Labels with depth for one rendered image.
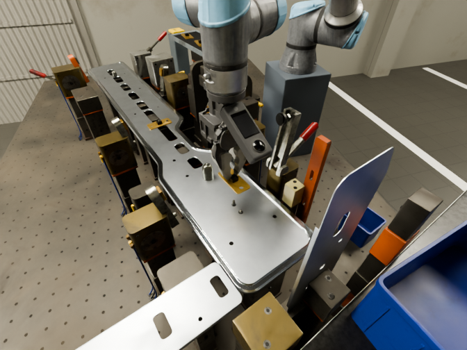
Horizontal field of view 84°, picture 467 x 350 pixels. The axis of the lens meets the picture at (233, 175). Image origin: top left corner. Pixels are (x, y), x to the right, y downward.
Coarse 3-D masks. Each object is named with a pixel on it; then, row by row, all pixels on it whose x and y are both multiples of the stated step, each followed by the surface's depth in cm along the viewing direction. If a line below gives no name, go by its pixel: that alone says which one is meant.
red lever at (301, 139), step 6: (312, 126) 67; (306, 132) 67; (312, 132) 67; (300, 138) 67; (306, 138) 67; (294, 144) 67; (300, 144) 67; (294, 150) 67; (288, 156) 67; (276, 162) 67; (276, 168) 67
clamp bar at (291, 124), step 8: (280, 112) 57; (288, 112) 59; (296, 112) 58; (280, 120) 57; (288, 120) 58; (296, 120) 58; (280, 128) 62; (288, 128) 59; (296, 128) 60; (280, 136) 63; (288, 136) 60; (280, 144) 65; (288, 144) 62; (272, 152) 66; (280, 152) 65; (288, 152) 64; (272, 160) 67; (280, 160) 65
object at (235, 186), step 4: (232, 172) 62; (220, 176) 61; (232, 176) 60; (236, 176) 59; (224, 180) 60; (228, 180) 60; (232, 180) 59; (236, 180) 59; (240, 180) 60; (228, 184) 59; (232, 184) 59; (236, 184) 59; (240, 184) 59; (244, 184) 59; (248, 184) 59; (232, 188) 58; (236, 188) 58; (244, 188) 58; (248, 188) 58; (236, 192) 57; (240, 192) 57
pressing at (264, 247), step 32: (128, 96) 110; (160, 96) 109; (160, 160) 79; (192, 192) 69; (224, 192) 69; (256, 192) 69; (192, 224) 62; (224, 224) 62; (256, 224) 62; (288, 224) 62; (224, 256) 56; (256, 256) 56; (288, 256) 56; (256, 288) 51
